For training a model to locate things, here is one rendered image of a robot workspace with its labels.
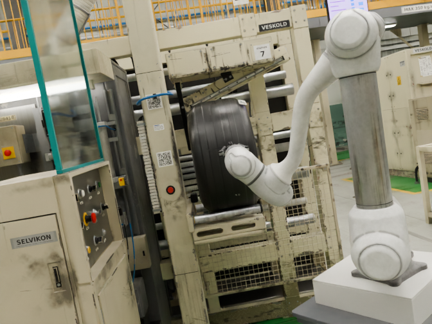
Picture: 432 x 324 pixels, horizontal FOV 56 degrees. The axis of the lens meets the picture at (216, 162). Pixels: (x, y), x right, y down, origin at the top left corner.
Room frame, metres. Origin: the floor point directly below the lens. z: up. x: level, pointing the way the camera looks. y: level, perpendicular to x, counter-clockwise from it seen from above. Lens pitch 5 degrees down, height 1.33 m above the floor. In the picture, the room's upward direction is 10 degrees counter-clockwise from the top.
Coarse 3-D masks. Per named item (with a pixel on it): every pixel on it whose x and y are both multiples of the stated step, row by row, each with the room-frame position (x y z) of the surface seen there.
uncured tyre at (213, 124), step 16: (192, 112) 1.99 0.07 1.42; (208, 112) 1.94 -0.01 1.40; (224, 112) 1.93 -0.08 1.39; (240, 112) 1.93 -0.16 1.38; (192, 128) 1.92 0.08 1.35; (208, 128) 1.88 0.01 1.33; (224, 128) 1.87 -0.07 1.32; (240, 128) 1.87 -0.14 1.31; (192, 144) 1.89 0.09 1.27; (208, 144) 1.85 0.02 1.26; (224, 144) 1.85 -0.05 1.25; (208, 160) 1.84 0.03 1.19; (208, 176) 1.85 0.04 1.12; (224, 176) 1.85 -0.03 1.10; (208, 192) 1.88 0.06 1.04; (224, 192) 1.88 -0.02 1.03; (240, 192) 1.89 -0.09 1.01; (208, 208) 2.00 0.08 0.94; (224, 208) 1.98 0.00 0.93
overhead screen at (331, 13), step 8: (328, 0) 5.64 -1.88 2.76; (336, 0) 5.66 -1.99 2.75; (344, 0) 5.67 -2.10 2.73; (352, 0) 5.69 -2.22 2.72; (360, 0) 5.71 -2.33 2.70; (328, 8) 5.64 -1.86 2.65; (336, 8) 5.65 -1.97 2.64; (344, 8) 5.67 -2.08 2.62; (360, 8) 5.71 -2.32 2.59; (328, 16) 5.64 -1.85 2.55
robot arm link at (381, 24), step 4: (368, 12) 1.25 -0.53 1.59; (372, 12) 1.25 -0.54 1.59; (376, 16) 1.23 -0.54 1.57; (380, 16) 1.24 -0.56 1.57; (376, 20) 1.22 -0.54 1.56; (380, 20) 1.23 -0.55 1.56; (380, 24) 1.23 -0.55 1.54; (384, 24) 1.24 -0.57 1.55; (380, 28) 1.23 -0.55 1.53; (384, 28) 1.25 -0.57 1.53; (380, 32) 1.24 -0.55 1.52; (380, 36) 1.25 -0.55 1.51
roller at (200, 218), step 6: (258, 204) 1.98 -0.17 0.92; (222, 210) 1.98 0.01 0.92; (228, 210) 1.97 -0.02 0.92; (234, 210) 1.97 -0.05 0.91; (240, 210) 1.97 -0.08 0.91; (246, 210) 1.97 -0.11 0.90; (252, 210) 1.97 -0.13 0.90; (258, 210) 1.97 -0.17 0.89; (198, 216) 1.97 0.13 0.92; (204, 216) 1.97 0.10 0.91; (210, 216) 1.96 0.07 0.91; (216, 216) 1.96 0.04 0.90; (222, 216) 1.96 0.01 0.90; (228, 216) 1.97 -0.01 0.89; (234, 216) 1.97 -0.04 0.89; (198, 222) 1.97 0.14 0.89
